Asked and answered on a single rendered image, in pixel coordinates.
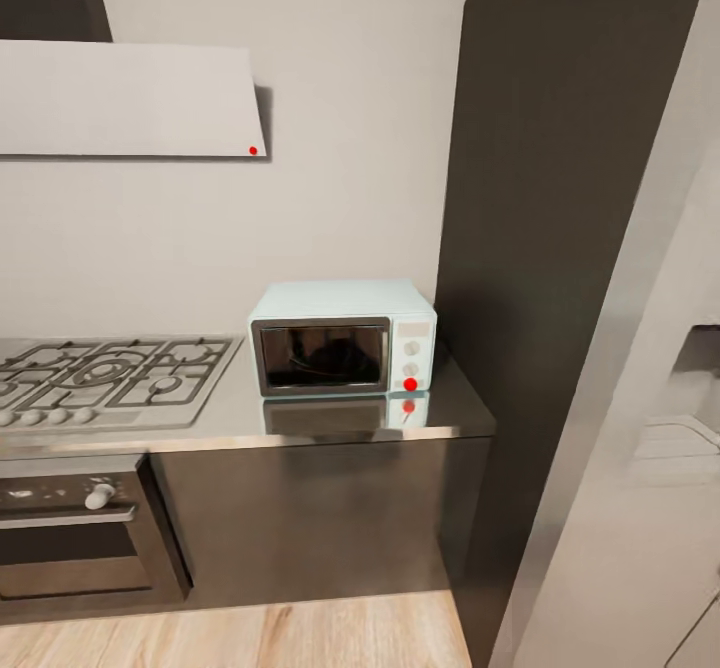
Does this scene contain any microwave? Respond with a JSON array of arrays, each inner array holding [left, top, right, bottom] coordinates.
[[247, 279, 437, 398]]

